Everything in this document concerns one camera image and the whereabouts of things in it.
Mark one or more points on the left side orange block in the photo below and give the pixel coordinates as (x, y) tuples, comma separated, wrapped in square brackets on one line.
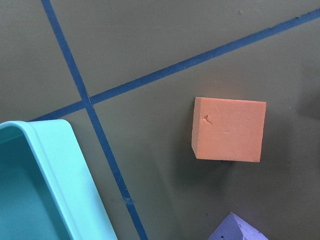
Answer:
[(228, 129)]

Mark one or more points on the teal plastic bin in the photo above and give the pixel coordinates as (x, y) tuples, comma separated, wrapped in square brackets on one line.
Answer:
[(46, 189)]

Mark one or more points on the left side purple block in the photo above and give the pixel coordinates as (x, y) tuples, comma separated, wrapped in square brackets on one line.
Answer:
[(235, 228)]

